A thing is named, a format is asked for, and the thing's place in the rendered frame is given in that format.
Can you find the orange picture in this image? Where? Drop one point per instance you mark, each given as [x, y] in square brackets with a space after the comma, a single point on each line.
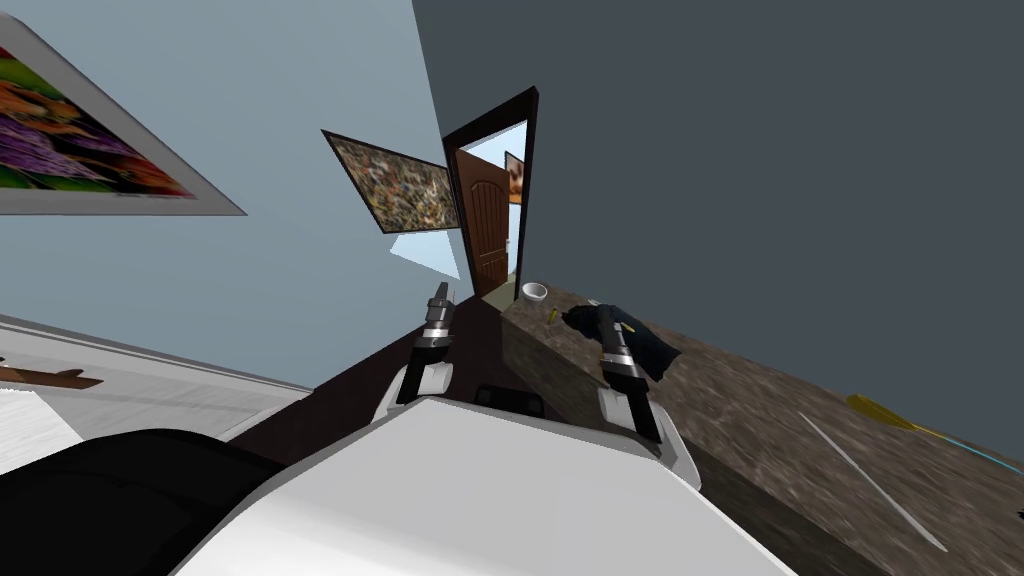
[515, 178]

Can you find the white bowl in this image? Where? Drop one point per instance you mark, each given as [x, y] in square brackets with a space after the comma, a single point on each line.
[534, 291]

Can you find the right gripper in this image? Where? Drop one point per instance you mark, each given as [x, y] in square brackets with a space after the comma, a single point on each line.
[611, 330]

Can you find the dark framed speckled picture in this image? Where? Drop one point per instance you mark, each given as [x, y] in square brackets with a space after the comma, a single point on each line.
[400, 188]

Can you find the brown table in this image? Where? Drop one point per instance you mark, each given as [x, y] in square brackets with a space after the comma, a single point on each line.
[768, 432]

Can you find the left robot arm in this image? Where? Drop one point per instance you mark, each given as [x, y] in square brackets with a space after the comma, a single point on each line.
[120, 504]

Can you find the white furniture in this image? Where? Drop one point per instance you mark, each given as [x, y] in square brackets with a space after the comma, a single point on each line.
[160, 392]

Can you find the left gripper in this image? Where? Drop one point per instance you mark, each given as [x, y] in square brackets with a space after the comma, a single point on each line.
[440, 310]

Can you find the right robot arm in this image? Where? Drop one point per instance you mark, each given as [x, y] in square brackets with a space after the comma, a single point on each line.
[632, 392]

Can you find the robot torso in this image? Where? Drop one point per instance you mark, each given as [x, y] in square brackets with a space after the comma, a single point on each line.
[448, 496]

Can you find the yellow pen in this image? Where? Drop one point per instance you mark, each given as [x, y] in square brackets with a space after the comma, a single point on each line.
[880, 412]

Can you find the long white stick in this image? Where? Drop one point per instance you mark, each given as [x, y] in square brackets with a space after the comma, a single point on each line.
[872, 480]

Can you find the brown wooden door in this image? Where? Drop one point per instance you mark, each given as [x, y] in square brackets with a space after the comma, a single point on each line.
[486, 224]

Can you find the black cloth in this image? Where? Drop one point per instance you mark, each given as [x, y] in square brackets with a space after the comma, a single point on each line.
[652, 348]

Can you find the white framed colourful picture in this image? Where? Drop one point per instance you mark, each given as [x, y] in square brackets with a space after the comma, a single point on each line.
[72, 136]

